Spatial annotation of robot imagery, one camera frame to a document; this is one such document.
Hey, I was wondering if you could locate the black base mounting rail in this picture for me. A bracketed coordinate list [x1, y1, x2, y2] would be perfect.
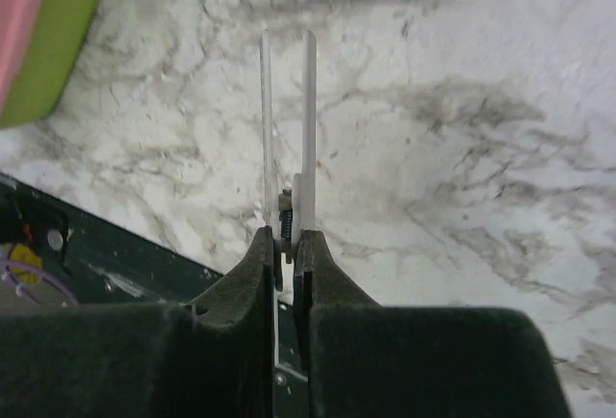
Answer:
[1, 175, 222, 303]

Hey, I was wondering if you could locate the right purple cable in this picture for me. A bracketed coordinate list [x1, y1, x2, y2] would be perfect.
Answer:
[0, 258, 81, 308]

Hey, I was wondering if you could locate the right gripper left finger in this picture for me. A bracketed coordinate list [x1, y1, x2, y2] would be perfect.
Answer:
[1, 227, 275, 417]

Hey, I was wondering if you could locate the pink litter box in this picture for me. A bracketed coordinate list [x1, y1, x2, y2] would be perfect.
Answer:
[1, 0, 99, 128]

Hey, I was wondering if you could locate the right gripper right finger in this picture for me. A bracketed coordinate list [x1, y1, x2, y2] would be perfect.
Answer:
[294, 231, 571, 417]

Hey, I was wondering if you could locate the clear bag sealing clip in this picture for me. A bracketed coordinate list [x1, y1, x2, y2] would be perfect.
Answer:
[260, 30, 317, 264]

